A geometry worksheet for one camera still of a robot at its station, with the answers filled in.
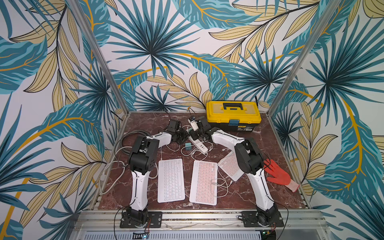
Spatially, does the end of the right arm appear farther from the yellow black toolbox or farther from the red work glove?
the red work glove

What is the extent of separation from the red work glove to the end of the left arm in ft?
1.78

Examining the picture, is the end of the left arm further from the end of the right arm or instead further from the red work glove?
the red work glove

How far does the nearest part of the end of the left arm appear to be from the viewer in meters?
0.84

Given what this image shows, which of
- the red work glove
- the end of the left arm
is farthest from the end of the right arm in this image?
the red work glove

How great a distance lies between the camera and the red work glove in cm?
87

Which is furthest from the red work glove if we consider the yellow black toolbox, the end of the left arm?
the end of the left arm

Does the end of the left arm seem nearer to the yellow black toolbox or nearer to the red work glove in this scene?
the yellow black toolbox
